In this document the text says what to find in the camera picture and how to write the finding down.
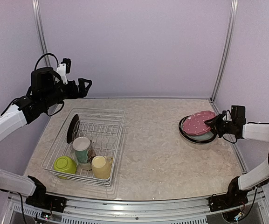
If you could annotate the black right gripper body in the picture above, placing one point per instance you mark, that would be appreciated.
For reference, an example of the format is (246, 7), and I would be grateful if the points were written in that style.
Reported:
(224, 127)

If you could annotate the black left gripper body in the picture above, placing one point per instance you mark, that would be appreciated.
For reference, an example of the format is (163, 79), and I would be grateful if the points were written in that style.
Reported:
(71, 94)

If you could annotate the light teal flower plate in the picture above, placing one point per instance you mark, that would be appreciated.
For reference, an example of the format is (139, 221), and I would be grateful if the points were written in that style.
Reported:
(204, 137)

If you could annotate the maroon pink plate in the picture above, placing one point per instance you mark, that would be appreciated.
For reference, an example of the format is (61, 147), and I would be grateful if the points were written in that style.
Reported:
(194, 124)

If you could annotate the black rimmed striped plate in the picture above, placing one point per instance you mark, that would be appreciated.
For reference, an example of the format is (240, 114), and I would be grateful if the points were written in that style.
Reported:
(195, 141)

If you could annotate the small black plate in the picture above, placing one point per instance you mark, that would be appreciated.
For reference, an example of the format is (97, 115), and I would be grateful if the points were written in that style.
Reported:
(73, 129)

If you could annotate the floral patterned tall mug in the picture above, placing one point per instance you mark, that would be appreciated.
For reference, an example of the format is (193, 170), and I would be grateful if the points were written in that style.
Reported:
(84, 151)

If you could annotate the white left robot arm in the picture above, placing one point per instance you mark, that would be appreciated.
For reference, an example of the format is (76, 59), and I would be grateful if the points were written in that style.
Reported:
(48, 88)

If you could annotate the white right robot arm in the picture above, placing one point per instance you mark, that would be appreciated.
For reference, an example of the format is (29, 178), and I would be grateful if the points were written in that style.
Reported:
(256, 134)

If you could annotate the lime green bowl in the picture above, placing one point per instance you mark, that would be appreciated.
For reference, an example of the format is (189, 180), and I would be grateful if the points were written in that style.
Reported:
(65, 164)

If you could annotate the yellow mug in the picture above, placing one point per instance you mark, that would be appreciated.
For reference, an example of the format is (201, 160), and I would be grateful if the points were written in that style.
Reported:
(101, 166)

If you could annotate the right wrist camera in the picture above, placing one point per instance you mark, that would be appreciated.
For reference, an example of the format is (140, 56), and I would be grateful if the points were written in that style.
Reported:
(237, 113)

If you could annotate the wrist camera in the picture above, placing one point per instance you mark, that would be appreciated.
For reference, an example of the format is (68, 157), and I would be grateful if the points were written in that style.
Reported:
(63, 69)
(237, 113)

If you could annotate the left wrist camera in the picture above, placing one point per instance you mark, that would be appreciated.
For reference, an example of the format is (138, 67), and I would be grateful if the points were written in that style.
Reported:
(63, 69)

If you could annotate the white wire dish rack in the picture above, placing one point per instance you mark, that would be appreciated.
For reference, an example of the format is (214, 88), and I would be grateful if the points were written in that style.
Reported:
(102, 126)

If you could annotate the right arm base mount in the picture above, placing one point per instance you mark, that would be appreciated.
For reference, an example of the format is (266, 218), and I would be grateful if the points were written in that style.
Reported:
(234, 197)

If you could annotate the aluminium front frame rail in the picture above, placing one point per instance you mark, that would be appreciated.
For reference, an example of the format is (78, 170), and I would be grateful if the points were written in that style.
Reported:
(81, 210)

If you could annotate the left aluminium corner post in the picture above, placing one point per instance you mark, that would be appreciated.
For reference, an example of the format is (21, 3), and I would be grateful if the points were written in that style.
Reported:
(39, 26)

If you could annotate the aluminium corner post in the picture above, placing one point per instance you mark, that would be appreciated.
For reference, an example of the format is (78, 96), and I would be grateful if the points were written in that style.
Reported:
(39, 26)
(226, 49)

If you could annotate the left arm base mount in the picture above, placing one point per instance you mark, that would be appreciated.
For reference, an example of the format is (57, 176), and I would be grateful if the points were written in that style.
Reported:
(41, 199)

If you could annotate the right aluminium corner post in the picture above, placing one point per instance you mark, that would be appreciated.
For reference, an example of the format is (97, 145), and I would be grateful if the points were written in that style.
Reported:
(226, 49)

